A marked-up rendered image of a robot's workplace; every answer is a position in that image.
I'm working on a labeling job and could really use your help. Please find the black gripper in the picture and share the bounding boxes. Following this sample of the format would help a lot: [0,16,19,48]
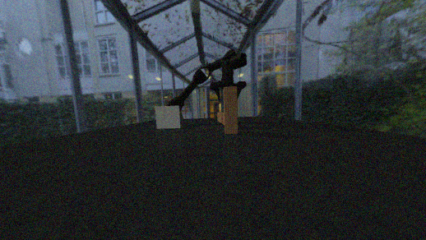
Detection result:
[210,70,247,101]

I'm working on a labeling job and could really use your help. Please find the brown wooden post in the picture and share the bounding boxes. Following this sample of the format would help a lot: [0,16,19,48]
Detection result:
[224,86,238,134]

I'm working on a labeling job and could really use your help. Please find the long wooden board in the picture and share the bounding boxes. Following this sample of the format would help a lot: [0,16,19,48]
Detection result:
[217,113,225,124]

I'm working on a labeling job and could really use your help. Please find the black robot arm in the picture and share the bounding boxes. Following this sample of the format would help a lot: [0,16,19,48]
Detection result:
[166,50,247,110]

